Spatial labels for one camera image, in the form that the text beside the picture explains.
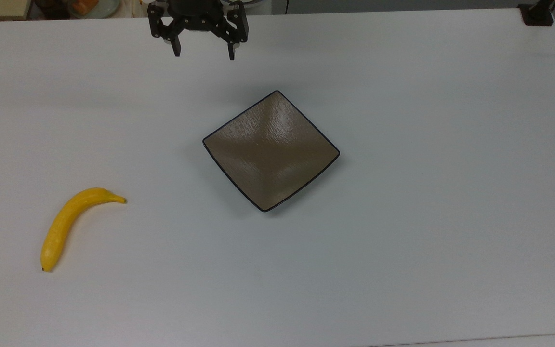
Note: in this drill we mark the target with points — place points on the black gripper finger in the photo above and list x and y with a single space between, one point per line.
238 26
159 24

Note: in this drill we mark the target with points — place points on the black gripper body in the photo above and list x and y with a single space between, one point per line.
195 12

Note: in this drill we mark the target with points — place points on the yellow banana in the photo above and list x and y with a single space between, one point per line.
68 219

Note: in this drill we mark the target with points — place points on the square brown ceramic plate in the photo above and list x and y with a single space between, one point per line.
271 152

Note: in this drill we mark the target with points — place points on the bowl with orange food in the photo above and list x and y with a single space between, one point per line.
92 6

